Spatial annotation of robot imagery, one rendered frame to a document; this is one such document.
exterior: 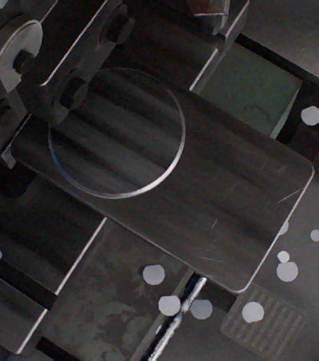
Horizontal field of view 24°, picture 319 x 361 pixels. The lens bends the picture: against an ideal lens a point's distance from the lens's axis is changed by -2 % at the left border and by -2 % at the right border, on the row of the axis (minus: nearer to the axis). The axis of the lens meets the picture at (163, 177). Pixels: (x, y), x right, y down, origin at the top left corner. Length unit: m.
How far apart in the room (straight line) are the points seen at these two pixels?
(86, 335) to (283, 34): 0.41
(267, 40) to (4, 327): 0.43
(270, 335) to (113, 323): 0.53
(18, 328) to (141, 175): 0.20
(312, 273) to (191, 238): 0.82
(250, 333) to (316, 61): 0.55
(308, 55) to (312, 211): 0.65
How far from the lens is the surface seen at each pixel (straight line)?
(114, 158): 0.69
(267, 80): 0.87
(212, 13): 0.74
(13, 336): 0.76
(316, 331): 1.47
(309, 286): 1.48
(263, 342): 1.29
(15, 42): 0.48
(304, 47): 0.90
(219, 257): 0.67
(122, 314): 0.80
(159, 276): 0.80
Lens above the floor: 1.44
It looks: 75 degrees down
